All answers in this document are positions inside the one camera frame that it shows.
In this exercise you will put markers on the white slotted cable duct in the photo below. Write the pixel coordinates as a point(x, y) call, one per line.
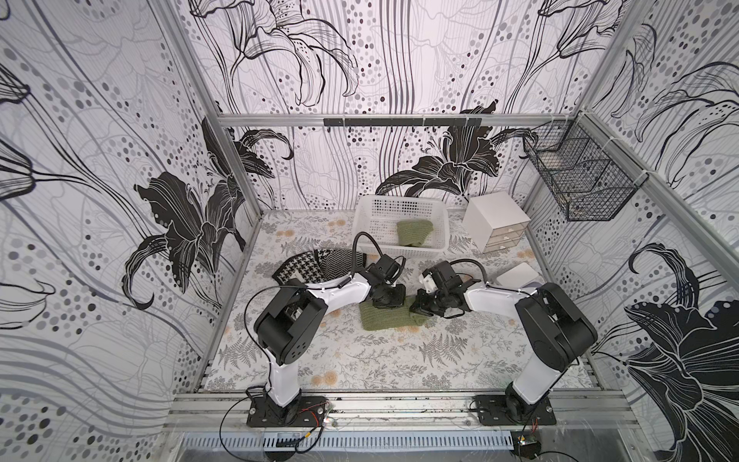
point(356, 441)

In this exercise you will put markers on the white plastic laundry basket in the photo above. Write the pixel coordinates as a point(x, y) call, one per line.
point(377, 216)

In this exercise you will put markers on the black wire wall basket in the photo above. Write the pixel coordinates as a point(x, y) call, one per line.
point(579, 165)

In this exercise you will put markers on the green knitted scarf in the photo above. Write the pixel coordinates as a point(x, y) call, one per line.
point(375, 319)
point(414, 232)

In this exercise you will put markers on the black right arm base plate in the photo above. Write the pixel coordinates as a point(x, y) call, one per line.
point(499, 410)

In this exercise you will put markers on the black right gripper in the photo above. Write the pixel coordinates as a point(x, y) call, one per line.
point(425, 303)

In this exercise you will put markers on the white rectangular box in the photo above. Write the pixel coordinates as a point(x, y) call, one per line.
point(520, 277)

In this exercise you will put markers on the white mini drawer cabinet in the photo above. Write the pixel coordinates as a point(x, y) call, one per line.
point(495, 222)

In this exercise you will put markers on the black white patterned scarf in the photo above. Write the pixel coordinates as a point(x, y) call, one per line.
point(319, 265)

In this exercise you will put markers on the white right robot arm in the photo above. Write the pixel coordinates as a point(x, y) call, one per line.
point(557, 330)

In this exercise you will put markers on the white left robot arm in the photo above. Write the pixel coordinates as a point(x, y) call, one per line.
point(290, 322)

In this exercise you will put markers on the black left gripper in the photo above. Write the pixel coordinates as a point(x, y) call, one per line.
point(397, 299)

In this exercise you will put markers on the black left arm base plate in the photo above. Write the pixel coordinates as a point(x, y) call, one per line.
point(303, 412)

